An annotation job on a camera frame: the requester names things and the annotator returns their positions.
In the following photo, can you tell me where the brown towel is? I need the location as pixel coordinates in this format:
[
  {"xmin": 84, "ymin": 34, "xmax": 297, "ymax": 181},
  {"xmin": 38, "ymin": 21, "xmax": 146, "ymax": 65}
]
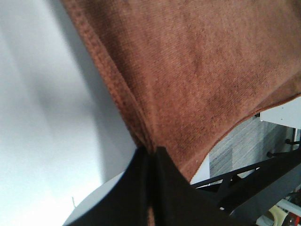
[{"xmin": 63, "ymin": 0, "xmax": 301, "ymax": 180}]

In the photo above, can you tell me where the black metal table frame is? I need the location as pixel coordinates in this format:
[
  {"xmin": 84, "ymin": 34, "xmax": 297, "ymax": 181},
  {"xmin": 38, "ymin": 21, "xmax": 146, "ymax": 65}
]
[{"xmin": 192, "ymin": 148, "xmax": 301, "ymax": 221}]

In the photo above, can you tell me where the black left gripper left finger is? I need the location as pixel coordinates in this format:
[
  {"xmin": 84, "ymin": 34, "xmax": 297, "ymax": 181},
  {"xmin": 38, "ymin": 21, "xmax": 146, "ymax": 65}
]
[{"xmin": 64, "ymin": 148, "xmax": 149, "ymax": 226}]

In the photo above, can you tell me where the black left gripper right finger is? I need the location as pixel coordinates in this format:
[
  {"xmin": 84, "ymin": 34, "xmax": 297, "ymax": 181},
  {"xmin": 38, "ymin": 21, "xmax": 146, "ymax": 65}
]
[{"xmin": 151, "ymin": 147, "xmax": 242, "ymax": 226}]

